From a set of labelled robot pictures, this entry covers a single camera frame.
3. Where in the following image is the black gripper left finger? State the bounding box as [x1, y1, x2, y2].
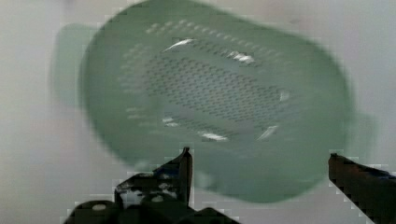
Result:
[64, 147, 240, 224]

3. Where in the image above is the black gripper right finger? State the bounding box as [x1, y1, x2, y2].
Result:
[328, 153, 396, 224]

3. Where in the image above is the green plastic strainer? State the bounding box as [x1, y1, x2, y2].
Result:
[52, 0, 369, 203]

